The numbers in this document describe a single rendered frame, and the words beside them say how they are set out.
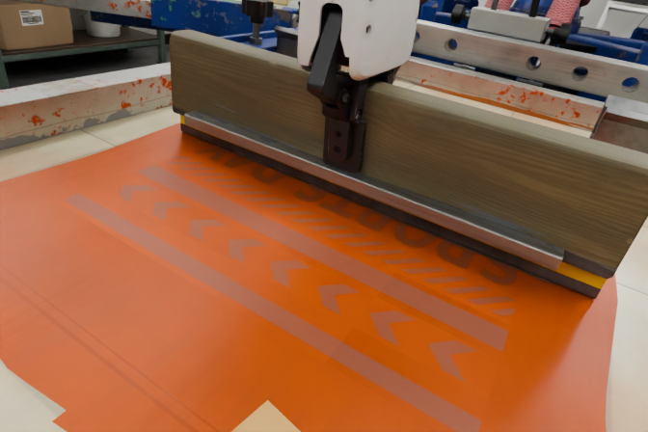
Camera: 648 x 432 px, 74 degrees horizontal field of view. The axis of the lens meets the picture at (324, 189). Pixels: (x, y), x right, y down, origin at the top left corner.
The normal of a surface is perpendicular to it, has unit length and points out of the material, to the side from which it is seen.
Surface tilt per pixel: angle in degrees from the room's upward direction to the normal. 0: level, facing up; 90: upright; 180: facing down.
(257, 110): 90
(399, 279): 0
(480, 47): 90
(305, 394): 0
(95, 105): 90
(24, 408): 0
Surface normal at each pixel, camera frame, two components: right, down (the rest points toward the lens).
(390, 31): 0.84, 0.34
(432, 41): -0.51, 0.36
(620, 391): 0.13, -0.87
